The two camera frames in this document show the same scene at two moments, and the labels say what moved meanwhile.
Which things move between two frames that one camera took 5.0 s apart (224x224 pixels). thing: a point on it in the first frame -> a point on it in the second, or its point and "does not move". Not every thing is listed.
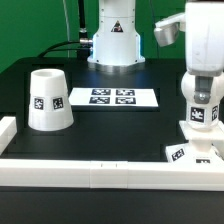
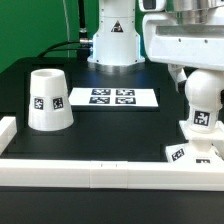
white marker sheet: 118,97 does not move
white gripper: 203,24 -> 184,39
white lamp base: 205,146 does not move
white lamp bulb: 202,116 does not move
